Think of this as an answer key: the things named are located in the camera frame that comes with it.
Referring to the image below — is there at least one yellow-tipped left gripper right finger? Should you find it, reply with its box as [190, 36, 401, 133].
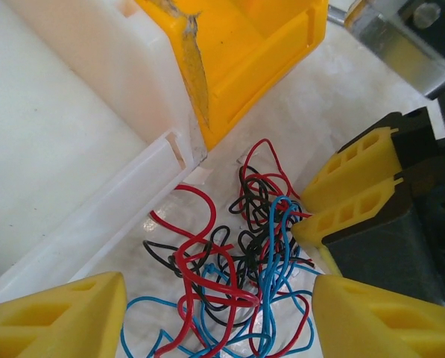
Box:
[312, 274, 445, 358]

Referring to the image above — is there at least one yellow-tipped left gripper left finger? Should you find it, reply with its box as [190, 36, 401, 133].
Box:
[0, 271, 128, 358]

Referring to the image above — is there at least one tangle of coloured wires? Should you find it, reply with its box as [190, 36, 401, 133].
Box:
[142, 165, 306, 313]

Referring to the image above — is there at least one thin red cable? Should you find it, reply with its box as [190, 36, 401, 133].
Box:
[147, 138, 317, 358]

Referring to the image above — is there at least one grey compartment organizer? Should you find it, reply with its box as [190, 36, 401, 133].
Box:
[326, 0, 445, 100]

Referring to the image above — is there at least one yellow plastic bin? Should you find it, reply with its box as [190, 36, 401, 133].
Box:
[133, 0, 329, 151]

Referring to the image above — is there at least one white plastic bin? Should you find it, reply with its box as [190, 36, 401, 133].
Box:
[0, 0, 209, 307]

